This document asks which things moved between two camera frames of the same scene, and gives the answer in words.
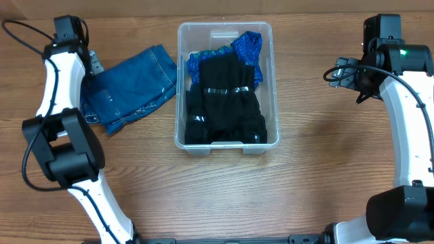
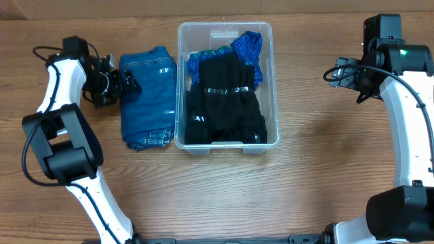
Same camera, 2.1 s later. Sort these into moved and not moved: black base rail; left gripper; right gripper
Moved: left gripper
Not moved: black base rail; right gripper
